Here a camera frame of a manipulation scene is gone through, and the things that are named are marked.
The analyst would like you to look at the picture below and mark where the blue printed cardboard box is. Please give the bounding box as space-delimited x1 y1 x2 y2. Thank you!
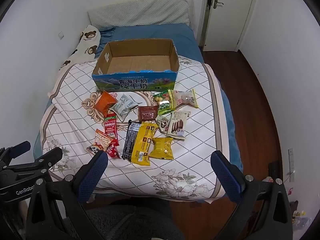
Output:
91 39 180 92

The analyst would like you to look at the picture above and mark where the long black snack packet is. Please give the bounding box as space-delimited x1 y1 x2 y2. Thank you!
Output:
122 120 142 162

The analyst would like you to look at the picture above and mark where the small white cookie packet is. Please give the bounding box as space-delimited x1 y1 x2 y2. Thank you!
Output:
156 115 172 133

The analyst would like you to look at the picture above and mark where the white diamond pattern quilt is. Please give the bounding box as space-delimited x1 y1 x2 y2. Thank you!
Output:
40 55 228 204

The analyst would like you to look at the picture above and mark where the white wall power outlet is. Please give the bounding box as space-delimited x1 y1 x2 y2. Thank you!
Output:
288 148 296 175

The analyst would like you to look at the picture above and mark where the green snack packet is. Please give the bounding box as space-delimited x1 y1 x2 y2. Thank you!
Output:
153 91 176 116

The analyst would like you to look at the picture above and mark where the brown snack packet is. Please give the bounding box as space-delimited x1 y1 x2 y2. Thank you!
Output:
137 105 159 122

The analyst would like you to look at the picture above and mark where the small yellow snack packet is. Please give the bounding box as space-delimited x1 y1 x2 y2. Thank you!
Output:
149 137 174 160

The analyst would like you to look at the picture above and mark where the long red sausage packet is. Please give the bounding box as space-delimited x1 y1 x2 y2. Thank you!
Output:
103 113 118 140

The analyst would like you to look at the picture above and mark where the bear print pillow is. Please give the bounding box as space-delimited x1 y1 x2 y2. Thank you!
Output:
59 25 102 71

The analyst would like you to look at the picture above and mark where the large yellow snack packet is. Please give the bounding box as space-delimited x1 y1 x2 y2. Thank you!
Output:
131 122 159 167

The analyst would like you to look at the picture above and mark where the yellow white floor clutter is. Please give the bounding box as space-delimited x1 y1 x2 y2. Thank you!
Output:
291 200 309 233

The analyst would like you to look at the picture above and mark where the orange white snack packet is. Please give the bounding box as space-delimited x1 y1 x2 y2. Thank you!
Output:
94 129 115 151

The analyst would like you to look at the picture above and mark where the grey white pillow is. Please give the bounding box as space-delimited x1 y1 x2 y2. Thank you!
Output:
87 0 195 28

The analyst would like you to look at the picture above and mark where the grey white snack packet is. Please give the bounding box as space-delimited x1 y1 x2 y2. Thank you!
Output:
112 94 138 122

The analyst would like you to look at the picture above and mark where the white door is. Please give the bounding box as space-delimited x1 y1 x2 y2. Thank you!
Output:
202 0 258 52

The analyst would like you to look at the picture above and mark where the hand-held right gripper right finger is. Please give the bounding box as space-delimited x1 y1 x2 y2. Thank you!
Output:
211 150 293 240

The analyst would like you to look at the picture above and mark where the small red snack packet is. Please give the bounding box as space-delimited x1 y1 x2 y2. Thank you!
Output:
106 138 122 159

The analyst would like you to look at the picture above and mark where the small panda print packet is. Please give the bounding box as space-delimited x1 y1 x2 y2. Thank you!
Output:
86 142 101 155

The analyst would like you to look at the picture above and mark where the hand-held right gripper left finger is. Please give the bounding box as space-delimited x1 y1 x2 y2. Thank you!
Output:
26 151 110 240

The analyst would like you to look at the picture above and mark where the clear pastry packet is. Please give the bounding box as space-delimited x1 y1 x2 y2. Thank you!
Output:
170 88 199 109

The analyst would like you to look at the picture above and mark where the white chocolate stick packet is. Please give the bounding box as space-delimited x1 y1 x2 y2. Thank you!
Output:
166 110 191 141

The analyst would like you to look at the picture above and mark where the blue ruffled pillow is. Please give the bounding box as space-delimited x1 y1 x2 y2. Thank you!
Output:
98 26 117 53

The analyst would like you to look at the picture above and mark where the blue bed sheet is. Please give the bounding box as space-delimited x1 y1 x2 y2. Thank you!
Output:
33 22 243 173

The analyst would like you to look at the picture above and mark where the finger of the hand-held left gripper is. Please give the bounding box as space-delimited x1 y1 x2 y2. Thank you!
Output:
4 141 31 160
9 147 63 175

